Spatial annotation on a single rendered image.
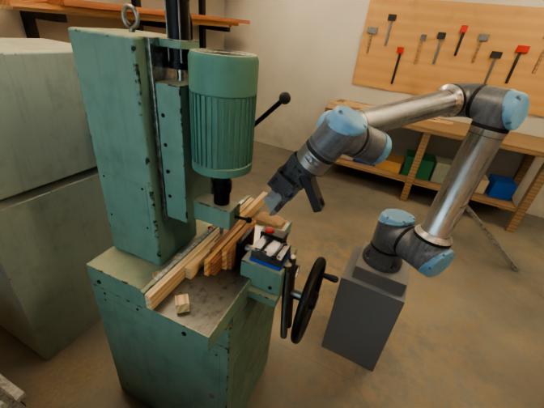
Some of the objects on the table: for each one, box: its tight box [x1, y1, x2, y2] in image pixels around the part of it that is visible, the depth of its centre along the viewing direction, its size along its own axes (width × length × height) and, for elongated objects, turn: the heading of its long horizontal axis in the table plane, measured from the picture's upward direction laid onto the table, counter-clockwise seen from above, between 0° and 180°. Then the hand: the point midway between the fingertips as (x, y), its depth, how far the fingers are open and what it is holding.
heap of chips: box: [254, 212, 287, 230], centre depth 120 cm, size 8×12×3 cm
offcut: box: [175, 294, 189, 313], centre depth 80 cm, size 3×3×3 cm
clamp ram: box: [236, 228, 254, 266], centre depth 97 cm, size 9×8×9 cm
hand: (274, 214), depth 92 cm, fingers closed
